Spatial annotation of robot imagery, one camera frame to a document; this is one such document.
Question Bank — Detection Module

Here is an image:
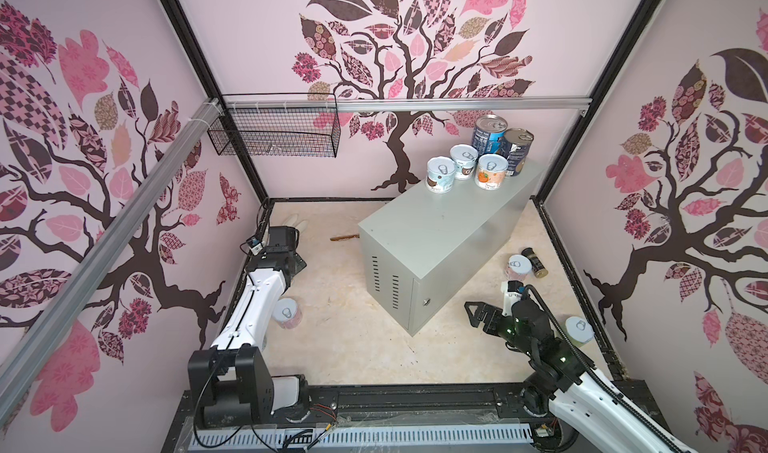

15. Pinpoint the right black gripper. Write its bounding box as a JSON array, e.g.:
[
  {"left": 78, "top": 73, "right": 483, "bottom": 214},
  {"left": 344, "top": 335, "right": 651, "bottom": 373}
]
[{"left": 464, "top": 299, "right": 535, "bottom": 360}]

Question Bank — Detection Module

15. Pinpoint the pink small white-lid can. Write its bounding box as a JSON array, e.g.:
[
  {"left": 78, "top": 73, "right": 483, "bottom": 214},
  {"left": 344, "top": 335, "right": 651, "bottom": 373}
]
[{"left": 505, "top": 254, "right": 532, "bottom": 282}]

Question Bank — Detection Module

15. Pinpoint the orange label white-lid can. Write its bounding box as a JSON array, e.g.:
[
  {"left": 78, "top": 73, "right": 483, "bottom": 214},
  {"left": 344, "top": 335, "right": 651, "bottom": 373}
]
[{"left": 474, "top": 153, "right": 508, "bottom": 191}]

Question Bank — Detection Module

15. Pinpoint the light blue white-lid can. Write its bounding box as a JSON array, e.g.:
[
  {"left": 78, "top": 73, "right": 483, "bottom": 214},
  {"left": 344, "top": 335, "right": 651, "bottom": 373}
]
[{"left": 425, "top": 156, "right": 456, "bottom": 194}]

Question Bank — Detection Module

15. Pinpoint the teal label white-lid can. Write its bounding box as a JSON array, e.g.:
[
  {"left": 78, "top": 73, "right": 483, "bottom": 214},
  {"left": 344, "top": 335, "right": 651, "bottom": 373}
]
[{"left": 450, "top": 144, "right": 478, "bottom": 180}]

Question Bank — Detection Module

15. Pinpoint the dark grey tin can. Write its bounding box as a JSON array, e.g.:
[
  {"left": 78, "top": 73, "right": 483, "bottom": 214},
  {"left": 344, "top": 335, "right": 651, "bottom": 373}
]
[{"left": 499, "top": 128, "right": 534, "bottom": 176}]

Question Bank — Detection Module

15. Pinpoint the blue label tin can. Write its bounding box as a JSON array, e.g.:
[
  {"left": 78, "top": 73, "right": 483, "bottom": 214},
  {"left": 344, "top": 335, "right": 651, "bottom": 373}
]
[{"left": 471, "top": 114, "right": 508, "bottom": 156}]

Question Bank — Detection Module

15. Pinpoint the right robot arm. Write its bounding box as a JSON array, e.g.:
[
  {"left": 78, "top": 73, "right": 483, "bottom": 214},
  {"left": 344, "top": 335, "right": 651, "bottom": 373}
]
[{"left": 464, "top": 298, "right": 693, "bottom": 452}]

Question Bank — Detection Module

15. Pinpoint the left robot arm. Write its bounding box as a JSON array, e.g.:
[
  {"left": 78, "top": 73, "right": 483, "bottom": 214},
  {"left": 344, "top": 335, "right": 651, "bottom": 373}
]
[{"left": 187, "top": 226, "right": 309, "bottom": 429}]

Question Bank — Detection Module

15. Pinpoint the copper table knife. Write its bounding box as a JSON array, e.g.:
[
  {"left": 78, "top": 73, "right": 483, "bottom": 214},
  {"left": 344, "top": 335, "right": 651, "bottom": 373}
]
[{"left": 330, "top": 233, "right": 360, "bottom": 242}]

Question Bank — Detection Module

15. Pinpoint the pink label white-lid can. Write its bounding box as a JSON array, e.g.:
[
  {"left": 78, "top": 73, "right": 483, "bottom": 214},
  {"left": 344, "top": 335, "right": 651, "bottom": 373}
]
[{"left": 272, "top": 297, "right": 302, "bottom": 329}]

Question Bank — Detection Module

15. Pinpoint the dark spice jar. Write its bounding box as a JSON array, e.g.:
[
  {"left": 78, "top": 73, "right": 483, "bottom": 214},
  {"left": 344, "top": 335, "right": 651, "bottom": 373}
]
[{"left": 521, "top": 247, "right": 549, "bottom": 278}]

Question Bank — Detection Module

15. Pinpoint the grey metal cabinet box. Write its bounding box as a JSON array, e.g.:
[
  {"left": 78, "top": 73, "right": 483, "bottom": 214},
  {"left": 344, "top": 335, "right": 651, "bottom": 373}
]
[{"left": 359, "top": 161, "right": 544, "bottom": 335}]

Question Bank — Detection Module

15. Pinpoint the green label white-lid can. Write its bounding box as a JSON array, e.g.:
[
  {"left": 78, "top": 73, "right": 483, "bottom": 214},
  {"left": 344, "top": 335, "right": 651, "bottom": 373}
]
[{"left": 563, "top": 316, "right": 595, "bottom": 347}]

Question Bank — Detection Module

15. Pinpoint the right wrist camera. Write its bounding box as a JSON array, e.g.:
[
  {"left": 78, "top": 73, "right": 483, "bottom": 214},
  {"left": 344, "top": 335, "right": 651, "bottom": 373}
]
[{"left": 501, "top": 280, "right": 524, "bottom": 316}]

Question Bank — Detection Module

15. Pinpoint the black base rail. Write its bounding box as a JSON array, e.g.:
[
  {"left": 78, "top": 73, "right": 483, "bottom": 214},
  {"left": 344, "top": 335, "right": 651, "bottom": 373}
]
[{"left": 161, "top": 379, "right": 679, "bottom": 453}]

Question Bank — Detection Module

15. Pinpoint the black wire basket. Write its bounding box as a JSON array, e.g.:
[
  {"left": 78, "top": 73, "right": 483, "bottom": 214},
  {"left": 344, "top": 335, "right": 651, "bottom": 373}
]
[{"left": 208, "top": 92, "right": 341, "bottom": 158}]

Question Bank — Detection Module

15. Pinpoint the white slotted cable duct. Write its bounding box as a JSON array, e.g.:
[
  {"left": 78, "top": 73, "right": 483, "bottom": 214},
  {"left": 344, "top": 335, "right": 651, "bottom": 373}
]
[{"left": 186, "top": 424, "right": 533, "bottom": 452}]

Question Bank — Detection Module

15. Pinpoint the aluminium horizontal rail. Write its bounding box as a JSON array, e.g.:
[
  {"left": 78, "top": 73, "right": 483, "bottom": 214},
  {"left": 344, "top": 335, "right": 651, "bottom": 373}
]
[{"left": 225, "top": 96, "right": 592, "bottom": 112}]

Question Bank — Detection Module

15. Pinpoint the aluminium diagonal rail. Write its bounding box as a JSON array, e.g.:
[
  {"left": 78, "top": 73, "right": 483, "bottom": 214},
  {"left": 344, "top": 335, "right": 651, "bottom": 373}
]
[{"left": 1, "top": 98, "right": 222, "bottom": 421}]

